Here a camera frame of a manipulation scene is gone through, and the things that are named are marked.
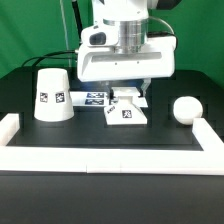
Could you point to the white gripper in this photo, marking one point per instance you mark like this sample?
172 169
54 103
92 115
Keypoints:
124 52

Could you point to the white lamp base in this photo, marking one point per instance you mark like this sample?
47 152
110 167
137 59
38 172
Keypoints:
125 111

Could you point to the white lamp bulb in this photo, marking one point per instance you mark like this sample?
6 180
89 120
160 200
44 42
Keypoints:
186 109

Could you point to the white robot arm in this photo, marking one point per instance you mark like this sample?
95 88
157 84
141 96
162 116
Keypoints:
114 12

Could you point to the white lamp shade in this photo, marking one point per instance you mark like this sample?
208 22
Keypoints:
53 101

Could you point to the white marker sheet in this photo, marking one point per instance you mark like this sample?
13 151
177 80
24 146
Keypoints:
102 99

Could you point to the white foam border frame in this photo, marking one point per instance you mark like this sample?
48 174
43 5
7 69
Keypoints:
208 161

